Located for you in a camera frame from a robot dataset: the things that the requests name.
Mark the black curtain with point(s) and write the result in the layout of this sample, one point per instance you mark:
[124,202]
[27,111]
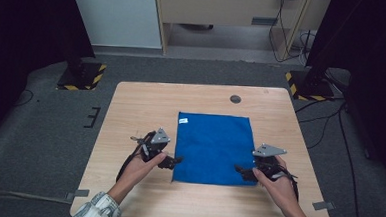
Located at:
[373,64]
[24,46]

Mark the grey round table grommet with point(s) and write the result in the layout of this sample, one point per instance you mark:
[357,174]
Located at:
[235,99]

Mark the grey tape piece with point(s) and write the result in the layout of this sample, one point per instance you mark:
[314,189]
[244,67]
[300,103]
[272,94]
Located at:
[323,205]
[78,194]

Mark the person's right hand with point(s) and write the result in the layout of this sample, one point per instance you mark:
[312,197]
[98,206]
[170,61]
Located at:
[281,191]

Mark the person's patterned left sleeve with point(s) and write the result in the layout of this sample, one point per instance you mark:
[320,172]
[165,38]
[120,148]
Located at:
[97,210]

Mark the light wooden desk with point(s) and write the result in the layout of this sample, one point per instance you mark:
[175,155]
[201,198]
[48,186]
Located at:
[219,8]

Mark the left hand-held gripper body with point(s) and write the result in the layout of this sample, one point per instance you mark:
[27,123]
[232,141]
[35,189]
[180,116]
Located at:
[155,145]

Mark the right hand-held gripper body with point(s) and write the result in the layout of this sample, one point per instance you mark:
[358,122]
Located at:
[268,159]

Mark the blue towel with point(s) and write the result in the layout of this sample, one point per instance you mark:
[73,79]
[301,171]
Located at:
[212,149]

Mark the person's left hand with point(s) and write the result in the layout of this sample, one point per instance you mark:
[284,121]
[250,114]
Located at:
[139,170]

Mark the black stand with striped base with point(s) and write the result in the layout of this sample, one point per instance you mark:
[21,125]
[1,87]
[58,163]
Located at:
[80,77]
[310,86]

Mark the white cabinet panel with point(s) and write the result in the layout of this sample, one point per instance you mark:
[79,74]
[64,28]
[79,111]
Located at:
[116,14]

